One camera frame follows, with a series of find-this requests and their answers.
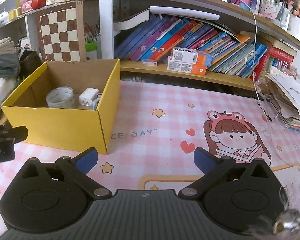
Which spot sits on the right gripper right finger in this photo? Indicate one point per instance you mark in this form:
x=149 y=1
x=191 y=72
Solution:
x=214 y=170

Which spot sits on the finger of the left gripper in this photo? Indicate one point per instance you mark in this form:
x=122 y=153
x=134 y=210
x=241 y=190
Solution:
x=16 y=134

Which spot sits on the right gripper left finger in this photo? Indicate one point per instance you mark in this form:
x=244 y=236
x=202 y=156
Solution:
x=75 y=170

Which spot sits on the clear packing tape roll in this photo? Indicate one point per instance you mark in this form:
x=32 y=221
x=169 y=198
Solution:
x=61 y=97

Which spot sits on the white charger plug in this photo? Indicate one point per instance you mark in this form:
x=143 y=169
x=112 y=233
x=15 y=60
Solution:
x=88 y=96

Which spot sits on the grey purple toy car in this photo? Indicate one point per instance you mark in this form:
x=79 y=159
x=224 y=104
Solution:
x=95 y=102

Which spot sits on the yellow cardboard box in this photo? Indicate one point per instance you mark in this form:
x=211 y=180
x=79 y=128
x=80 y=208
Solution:
x=70 y=129

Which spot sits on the folded grey towels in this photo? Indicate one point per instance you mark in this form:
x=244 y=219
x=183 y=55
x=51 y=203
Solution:
x=9 y=60

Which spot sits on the pink checkered cartoon mat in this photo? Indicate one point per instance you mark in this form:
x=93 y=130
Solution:
x=157 y=126

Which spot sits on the brown leather bag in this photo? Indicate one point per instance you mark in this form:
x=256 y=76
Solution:
x=29 y=61

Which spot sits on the pile of papers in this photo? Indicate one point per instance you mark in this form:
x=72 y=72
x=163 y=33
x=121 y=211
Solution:
x=285 y=98

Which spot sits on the orange white box lower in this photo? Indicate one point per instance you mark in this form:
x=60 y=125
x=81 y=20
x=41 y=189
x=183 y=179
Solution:
x=188 y=68

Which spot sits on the orange white box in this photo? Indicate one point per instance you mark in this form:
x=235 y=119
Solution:
x=188 y=68
x=191 y=56

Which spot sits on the green white container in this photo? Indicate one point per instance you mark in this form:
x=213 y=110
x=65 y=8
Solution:
x=91 y=50

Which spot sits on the wooden chessboard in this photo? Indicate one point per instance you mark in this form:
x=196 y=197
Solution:
x=60 y=32

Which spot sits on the orange white box upper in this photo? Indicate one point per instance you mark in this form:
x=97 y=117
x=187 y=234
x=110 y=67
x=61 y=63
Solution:
x=191 y=56

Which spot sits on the row of colourful books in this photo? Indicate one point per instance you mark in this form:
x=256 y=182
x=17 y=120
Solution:
x=244 y=55

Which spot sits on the yellow wooden shelf board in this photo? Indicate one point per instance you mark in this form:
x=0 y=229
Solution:
x=212 y=77

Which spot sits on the small red white box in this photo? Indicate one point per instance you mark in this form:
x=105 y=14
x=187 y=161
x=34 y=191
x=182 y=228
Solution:
x=148 y=62

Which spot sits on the thick white paperback book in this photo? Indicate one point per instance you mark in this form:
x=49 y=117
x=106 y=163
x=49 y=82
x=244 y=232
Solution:
x=132 y=21

